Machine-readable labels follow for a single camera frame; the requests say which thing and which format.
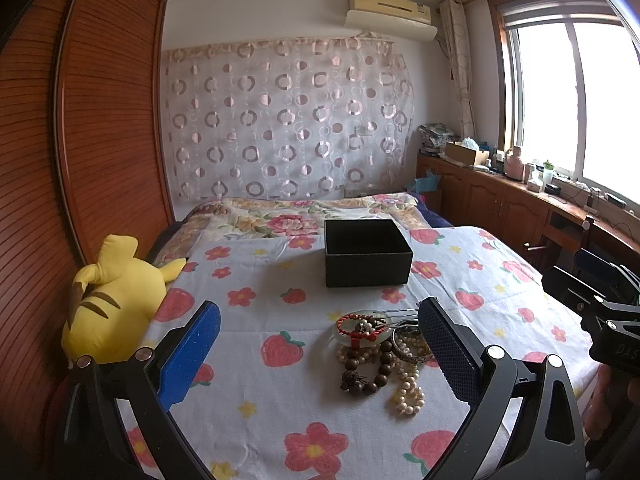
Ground white pearl necklace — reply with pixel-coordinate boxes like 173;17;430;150
335;334;434;417

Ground wooden slatted wardrobe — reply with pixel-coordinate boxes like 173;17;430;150
1;0;174;464

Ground dark wooden bead bracelet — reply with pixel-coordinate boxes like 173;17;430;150
339;339;396;397

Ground blue blanket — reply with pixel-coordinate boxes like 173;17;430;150
410;190;452;228

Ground pink ceramic jar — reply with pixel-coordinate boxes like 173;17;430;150
503;145;525;182

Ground cardboard box on cabinet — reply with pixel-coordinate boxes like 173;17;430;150
444;142;490;166

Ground tied window curtain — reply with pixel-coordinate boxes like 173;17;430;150
438;0;475;139

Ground strawberry flower print sheet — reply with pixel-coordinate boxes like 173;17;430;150
142;226;597;479

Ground red cord bead bracelet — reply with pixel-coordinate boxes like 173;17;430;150
334;312;388;350

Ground black square jewelry box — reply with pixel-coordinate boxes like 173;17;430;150
324;219;413;288

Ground window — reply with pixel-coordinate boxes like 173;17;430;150
488;0;639;208

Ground wooden side cabinet desk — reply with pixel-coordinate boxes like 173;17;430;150
416;155;639;272

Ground yellow plush toy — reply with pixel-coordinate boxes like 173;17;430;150
61;234;186;364

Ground stack of magazines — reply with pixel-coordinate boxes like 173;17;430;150
418;122;460;157

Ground wall air conditioner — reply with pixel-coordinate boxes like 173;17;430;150
344;0;437;42

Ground circle pattern sheer curtain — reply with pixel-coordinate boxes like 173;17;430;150
162;36;414;203

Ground floral rose quilt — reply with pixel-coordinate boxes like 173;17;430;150
149;192;431;266

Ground silver bangle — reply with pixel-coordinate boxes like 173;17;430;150
390;324;433;365

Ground jade bangle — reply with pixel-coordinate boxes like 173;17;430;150
333;311;392;349

